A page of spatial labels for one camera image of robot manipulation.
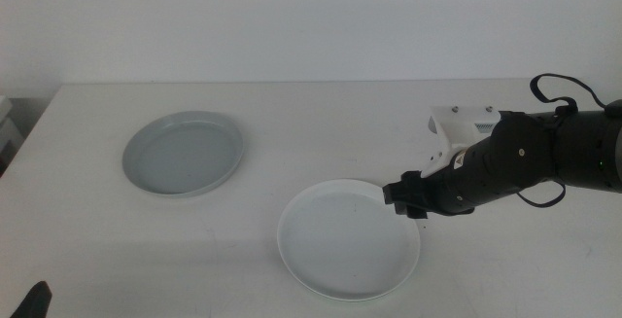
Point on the shallow white bowl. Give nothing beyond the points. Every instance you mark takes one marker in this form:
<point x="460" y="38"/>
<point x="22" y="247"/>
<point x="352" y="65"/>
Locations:
<point x="347" y="240"/>

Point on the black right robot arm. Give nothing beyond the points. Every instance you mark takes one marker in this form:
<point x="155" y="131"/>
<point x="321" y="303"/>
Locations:
<point x="573" y="152"/>

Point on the shallow grey bowl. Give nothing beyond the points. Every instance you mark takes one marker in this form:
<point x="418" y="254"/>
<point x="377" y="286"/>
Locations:
<point x="182" y="155"/>

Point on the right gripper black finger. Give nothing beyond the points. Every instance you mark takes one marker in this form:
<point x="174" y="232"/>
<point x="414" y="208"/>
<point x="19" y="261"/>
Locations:
<point x="405" y="189"/>
<point x="415" y="209"/>

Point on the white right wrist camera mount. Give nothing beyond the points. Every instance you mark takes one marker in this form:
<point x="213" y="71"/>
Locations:
<point x="457" y="126"/>

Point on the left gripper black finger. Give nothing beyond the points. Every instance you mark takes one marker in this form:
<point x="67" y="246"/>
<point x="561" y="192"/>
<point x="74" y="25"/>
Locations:
<point x="36" y="303"/>

